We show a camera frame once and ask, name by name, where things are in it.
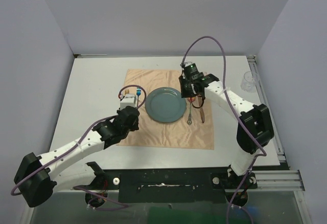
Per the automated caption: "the iridescent gold spoon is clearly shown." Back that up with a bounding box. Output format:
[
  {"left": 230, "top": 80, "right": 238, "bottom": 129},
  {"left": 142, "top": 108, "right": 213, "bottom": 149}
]
[{"left": 187, "top": 97, "right": 195, "bottom": 125}]

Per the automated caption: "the copper table knife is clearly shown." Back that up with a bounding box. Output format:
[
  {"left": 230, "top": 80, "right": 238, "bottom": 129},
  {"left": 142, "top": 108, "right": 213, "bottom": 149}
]
[{"left": 198, "top": 97, "right": 205, "bottom": 123}]

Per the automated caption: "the blue fork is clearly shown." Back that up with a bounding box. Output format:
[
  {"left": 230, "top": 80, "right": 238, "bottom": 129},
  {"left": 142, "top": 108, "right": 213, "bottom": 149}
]
[{"left": 136, "top": 88, "right": 142, "bottom": 106}]

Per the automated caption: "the teal round plate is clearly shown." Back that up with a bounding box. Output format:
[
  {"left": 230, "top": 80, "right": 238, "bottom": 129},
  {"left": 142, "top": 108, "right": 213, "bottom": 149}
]
[{"left": 145, "top": 87, "right": 186, "bottom": 124}]

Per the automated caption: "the gold fork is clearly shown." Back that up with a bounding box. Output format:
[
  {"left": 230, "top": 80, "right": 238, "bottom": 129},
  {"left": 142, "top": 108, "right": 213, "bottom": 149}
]
[{"left": 124, "top": 88, "right": 130, "bottom": 95}]

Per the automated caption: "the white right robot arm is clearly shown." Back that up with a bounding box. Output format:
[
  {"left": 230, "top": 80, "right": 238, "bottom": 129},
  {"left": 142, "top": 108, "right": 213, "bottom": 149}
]
[{"left": 179, "top": 62, "right": 274, "bottom": 188}]

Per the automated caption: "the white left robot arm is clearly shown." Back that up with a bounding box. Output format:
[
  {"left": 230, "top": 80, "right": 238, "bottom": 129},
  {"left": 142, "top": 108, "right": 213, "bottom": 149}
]
[{"left": 11, "top": 106, "right": 139, "bottom": 208}]

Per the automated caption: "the clear drinking glass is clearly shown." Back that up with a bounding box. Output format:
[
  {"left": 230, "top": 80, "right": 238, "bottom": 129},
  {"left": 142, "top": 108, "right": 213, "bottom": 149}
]
[{"left": 241, "top": 71, "right": 258, "bottom": 93}]

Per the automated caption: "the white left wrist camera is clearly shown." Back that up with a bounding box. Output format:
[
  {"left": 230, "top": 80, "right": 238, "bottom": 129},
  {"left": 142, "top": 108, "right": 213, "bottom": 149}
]
[{"left": 120, "top": 94, "right": 137, "bottom": 110}]

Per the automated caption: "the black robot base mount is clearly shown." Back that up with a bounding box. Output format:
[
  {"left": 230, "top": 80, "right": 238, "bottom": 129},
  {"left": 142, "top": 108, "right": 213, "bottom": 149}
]
[{"left": 83, "top": 167, "right": 258, "bottom": 204}]

